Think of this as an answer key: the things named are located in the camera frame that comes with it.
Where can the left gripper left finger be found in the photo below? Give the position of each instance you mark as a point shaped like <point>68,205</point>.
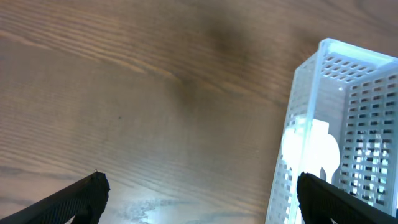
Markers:
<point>81,202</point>

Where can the clear plastic basket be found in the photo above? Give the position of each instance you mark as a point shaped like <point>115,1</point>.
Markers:
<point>355,91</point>

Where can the white plastic spoon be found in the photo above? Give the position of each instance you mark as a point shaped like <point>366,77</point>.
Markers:
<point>326,156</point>
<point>293,151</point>

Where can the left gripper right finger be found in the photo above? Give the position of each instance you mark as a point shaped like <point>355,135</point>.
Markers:
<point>321,202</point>

